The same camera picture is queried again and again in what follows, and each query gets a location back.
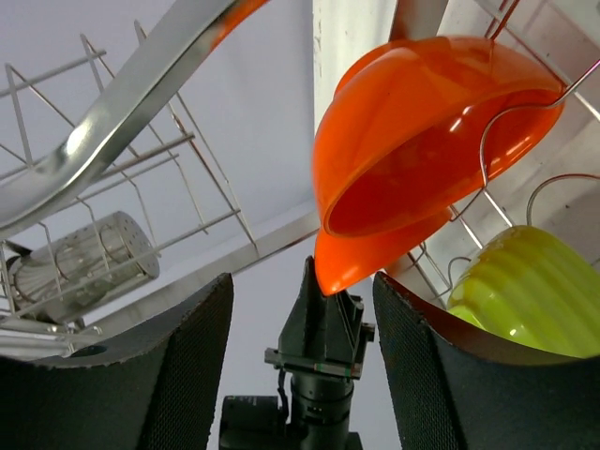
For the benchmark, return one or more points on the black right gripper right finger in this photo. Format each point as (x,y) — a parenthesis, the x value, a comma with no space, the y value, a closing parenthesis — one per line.
(455,386)

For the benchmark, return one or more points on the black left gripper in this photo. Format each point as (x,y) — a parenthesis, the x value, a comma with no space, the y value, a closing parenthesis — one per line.
(324,335)

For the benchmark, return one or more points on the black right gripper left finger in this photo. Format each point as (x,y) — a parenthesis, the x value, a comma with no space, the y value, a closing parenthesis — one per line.
(153,386)

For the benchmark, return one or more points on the orange plastic bowl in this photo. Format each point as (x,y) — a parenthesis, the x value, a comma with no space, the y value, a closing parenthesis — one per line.
(341,262)
(416,125)

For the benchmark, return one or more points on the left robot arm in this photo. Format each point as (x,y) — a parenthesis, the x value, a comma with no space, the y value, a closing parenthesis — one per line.
(307,412)

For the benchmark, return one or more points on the green ribbed bowl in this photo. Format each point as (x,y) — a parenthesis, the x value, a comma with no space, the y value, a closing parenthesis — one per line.
(529,287)

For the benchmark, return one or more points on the perforated metal cutlery holder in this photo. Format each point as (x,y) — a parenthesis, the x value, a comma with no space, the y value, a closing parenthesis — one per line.
(86,269)

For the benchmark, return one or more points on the metal wire dish rack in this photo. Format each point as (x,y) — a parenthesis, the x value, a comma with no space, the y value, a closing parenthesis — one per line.
(139,149)

